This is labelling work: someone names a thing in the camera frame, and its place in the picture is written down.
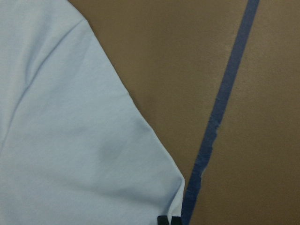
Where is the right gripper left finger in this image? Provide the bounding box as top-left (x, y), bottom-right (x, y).
top-left (157, 215), bottom-right (168, 225)

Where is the light blue t-shirt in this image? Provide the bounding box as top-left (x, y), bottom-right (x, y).
top-left (0, 0), bottom-right (185, 225)

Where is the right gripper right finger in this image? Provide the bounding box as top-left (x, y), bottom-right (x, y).
top-left (170, 216), bottom-right (181, 225)

